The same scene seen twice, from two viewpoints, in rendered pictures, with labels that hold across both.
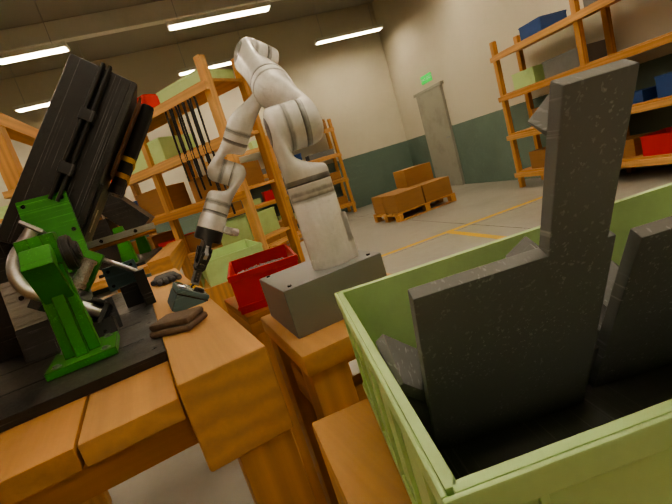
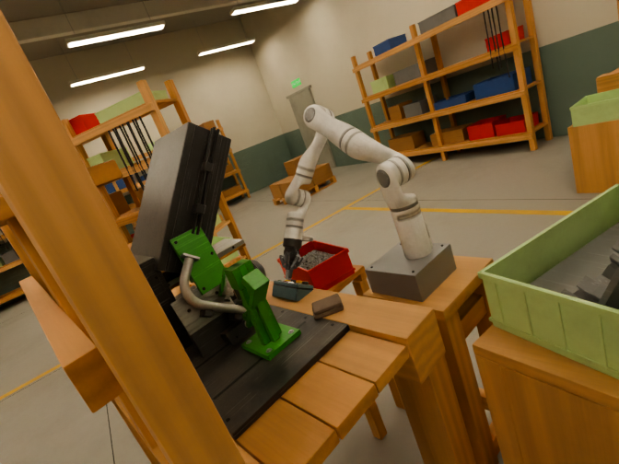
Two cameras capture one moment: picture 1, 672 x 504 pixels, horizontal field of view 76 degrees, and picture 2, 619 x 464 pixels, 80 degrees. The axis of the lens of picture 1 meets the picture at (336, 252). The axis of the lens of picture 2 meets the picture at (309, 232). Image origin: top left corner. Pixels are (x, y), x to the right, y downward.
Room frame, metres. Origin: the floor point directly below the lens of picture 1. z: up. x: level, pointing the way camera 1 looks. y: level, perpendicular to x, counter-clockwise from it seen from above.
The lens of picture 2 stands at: (-0.15, 0.59, 1.48)
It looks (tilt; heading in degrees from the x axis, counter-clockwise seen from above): 16 degrees down; 346
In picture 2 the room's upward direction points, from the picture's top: 21 degrees counter-clockwise
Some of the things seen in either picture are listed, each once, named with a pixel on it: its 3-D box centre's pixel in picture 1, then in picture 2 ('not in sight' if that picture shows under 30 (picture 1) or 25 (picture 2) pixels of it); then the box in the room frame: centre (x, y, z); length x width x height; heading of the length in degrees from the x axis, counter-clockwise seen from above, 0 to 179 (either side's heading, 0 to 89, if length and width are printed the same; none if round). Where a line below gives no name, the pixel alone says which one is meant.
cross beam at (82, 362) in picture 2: not in sight; (48, 312); (1.04, 1.10, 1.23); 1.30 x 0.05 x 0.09; 23
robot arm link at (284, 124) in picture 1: (296, 146); (397, 185); (0.88, 0.01, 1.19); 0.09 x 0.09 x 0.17; 9
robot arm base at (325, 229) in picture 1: (321, 223); (411, 229); (0.88, 0.01, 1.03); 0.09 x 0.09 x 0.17; 23
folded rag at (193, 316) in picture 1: (178, 321); (326, 306); (0.89, 0.37, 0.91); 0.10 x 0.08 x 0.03; 74
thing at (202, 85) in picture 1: (182, 207); (124, 213); (4.58, 1.40, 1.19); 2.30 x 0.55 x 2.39; 55
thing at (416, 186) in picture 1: (409, 191); (299, 177); (7.41, -1.53, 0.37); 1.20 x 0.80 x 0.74; 112
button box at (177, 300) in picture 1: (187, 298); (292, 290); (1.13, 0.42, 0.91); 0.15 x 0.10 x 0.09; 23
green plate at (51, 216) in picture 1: (57, 234); (196, 259); (1.14, 0.68, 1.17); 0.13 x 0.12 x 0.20; 23
